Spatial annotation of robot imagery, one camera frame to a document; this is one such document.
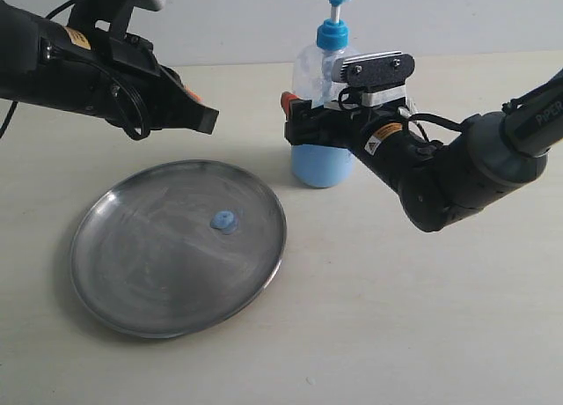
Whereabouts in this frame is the blue soap blob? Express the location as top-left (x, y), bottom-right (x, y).
top-left (209, 210), bottom-right (239, 235)

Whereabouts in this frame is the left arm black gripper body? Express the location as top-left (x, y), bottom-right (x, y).
top-left (37, 19), bottom-right (186, 133)

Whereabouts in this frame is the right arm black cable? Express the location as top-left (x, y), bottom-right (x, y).
top-left (338, 87), bottom-right (467, 155)

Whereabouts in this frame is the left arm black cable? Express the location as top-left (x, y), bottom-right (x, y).
top-left (0, 0), bottom-right (149, 142)

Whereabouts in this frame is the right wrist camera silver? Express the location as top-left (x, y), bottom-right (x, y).
top-left (332, 51), bottom-right (415, 109)

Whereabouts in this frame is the round metal plate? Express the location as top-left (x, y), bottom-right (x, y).
top-left (69, 159), bottom-right (287, 339)

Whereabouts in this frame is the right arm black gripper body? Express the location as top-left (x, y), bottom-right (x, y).
top-left (328, 109), bottom-right (479, 232)

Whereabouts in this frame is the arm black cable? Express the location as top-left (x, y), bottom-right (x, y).
top-left (0, 0), bottom-right (149, 142)
top-left (338, 87), bottom-right (467, 155)

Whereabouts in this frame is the blue pump soap bottle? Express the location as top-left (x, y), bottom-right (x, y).
top-left (289, 0), bottom-right (357, 189)

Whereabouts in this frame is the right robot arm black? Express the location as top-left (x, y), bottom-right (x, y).
top-left (281, 73), bottom-right (562, 232)

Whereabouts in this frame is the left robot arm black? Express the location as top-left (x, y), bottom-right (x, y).
top-left (1, 3), bottom-right (219, 141)

